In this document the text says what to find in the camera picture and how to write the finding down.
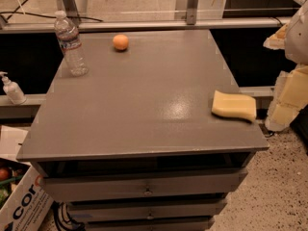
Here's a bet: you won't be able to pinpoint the yellow sponge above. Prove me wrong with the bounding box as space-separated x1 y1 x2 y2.
212 90 257 122

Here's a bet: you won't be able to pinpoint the grey drawer cabinet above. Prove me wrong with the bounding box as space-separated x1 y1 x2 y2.
17 30 268 231

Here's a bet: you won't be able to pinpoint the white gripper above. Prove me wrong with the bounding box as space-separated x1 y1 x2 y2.
263 1 308 132

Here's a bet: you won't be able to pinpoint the white pump dispenser bottle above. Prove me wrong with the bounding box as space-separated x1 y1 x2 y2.
0 71 26 105

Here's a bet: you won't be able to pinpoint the black cable on floor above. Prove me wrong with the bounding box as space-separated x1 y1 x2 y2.
0 0 104 23

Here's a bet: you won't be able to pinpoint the white cardboard box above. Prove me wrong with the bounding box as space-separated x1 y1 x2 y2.
0 124 55 231

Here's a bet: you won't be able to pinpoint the orange fruit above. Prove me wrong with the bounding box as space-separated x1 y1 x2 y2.
113 35 129 51

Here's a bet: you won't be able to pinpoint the black cables under cabinet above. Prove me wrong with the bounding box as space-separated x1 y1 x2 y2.
51 201 86 231

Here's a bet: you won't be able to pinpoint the metal frame rail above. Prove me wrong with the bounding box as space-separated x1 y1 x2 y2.
0 16 291 34

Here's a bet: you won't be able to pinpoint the clear plastic water bottle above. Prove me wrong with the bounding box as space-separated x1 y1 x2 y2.
54 11 89 77

